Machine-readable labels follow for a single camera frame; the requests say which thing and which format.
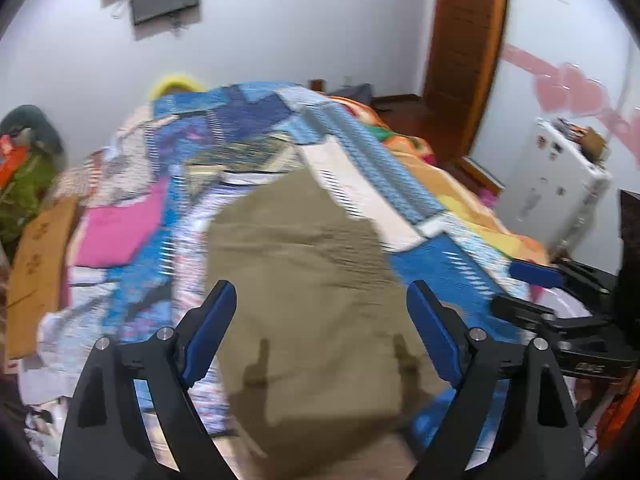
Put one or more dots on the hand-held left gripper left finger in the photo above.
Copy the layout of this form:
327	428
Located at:
210	330

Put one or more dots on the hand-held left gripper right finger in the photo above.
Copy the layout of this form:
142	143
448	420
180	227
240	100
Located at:
432	330

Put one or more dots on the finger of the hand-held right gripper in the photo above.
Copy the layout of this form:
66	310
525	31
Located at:
535	274
520	310

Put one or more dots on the olive green pants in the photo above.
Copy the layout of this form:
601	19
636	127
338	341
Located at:
300	285

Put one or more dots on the white sticker-covered appliance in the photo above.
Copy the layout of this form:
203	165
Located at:
545	185

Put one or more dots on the orange multicolour blanket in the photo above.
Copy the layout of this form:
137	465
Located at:
450	195

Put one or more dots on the pink cloth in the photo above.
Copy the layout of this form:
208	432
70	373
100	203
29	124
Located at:
125	225

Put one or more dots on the mustard yellow flower-print cloth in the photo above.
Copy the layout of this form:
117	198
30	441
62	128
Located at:
40	270

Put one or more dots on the patchwork quilt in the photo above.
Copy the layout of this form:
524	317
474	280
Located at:
240	130

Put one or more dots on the green storage bag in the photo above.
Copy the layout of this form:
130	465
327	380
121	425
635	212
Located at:
25	195

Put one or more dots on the white wardrobe door pink hearts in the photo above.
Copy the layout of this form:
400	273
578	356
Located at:
590	35

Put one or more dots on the grey backpack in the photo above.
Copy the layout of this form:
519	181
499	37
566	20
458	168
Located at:
352	95

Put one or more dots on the yellow foam arc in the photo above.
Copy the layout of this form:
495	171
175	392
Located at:
175	82

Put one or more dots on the wooden door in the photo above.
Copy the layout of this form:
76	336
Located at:
460	35

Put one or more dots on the brown wooden bed post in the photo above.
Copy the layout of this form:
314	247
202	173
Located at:
317	85

